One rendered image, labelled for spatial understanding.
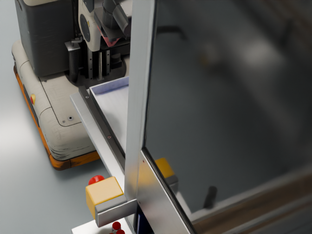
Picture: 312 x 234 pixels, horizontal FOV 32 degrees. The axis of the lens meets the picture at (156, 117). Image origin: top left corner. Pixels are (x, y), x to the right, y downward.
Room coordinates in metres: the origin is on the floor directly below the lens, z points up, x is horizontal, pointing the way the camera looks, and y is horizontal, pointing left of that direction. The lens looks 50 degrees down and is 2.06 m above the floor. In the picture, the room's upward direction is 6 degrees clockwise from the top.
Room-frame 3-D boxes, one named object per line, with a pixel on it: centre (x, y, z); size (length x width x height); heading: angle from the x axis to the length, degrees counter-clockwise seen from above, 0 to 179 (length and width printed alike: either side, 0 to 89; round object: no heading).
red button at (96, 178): (0.67, 0.11, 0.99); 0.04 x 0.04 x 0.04; 32
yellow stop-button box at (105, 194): (0.63, 0.09, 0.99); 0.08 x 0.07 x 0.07; 32
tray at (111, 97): (0.95, 0.00, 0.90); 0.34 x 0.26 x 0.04; 31
